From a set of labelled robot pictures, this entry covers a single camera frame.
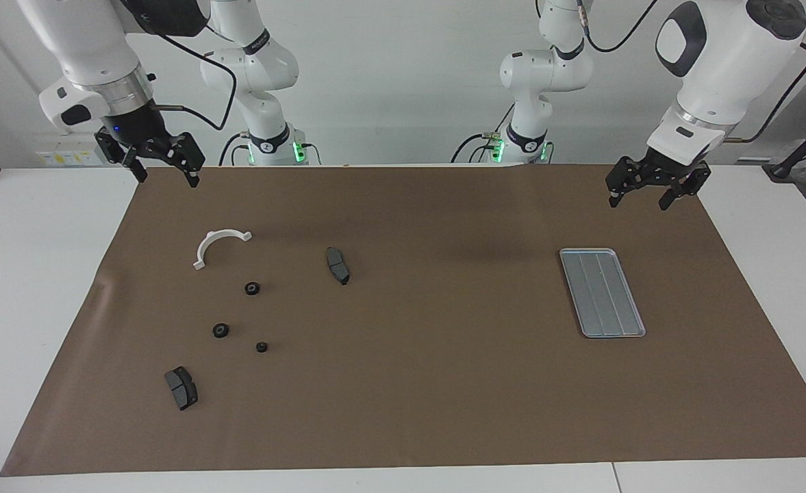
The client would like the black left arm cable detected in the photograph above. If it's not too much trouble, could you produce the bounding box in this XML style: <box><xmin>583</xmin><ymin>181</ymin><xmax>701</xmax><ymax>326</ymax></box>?
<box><xmin>576</xmin><ymin>0</ymin><xmax>806</xmax><ymax>144</ymax></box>

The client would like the brown table mat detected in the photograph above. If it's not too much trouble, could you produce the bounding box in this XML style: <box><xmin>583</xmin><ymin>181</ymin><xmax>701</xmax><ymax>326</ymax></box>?
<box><xmin>0</xmin><ymin>163</ymin><xmax>806</xmax><ymax>477</ymax></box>

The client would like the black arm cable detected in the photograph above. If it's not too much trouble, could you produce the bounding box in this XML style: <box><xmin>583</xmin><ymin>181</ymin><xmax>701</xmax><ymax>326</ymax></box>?
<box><xmin>576</xmin><ymin>0</ymin><xmax>806</xmax><ymax>144</ymax></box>
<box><xmin>149</xmin><ymin>33</ymin><xmax>238</xmax><ymax>132</ymax></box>

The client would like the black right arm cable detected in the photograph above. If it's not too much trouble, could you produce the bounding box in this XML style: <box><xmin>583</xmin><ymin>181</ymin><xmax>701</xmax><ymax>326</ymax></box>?
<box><xmin>149</xmin><ymin>33</ymin><xmax>238</xmax><ymax>132</ymax></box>

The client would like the black stand pole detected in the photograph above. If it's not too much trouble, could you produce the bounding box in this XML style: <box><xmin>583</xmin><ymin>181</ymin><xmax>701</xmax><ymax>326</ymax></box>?
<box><xmin>762</xmin><ymin>110</ymin><xmax>806</xmax><ymax>182</ymax></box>

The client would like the white wall box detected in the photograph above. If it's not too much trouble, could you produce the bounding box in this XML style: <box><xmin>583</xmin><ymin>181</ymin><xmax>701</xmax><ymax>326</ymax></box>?
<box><xmin>36</xmin><ymin>147</ymin><xmax>105</xmax><ymax>167</ymax></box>

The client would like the silver metal tray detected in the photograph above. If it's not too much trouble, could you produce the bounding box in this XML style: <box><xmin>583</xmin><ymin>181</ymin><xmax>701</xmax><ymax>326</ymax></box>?
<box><xmin>559</xmin><ymin>248</ymin><xmax>647</xmax><ymax>339</ymax></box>

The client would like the black base cable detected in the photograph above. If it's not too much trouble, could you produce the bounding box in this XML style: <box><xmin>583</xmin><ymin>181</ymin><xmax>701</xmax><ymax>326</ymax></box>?
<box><xmin>219</xmin><ymin>132</ymin><xmax>249</xmax><ymax>166</ymax></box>
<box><xmin>451</xmin><ymin>103</ymin><xmax>513</xmax><ymax>165</ymax></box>

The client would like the white curved plastic bracket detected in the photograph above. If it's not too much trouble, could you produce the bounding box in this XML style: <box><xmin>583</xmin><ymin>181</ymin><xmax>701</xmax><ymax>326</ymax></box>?
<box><xmin>192</xmin><ymin>229</ymin><xmax>253</xmax><ymax>270</ymax></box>

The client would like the dark grey brake pad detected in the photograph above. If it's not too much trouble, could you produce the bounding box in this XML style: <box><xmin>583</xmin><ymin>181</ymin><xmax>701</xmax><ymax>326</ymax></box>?
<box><xmin>164</xmin><ymin>366</ymin><xmax>199</xmax><ymax>412</ymax></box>
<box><xmin>325</xmin><ymin>246</ymin><xmax>351</xmax><ymax>286</ymax></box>

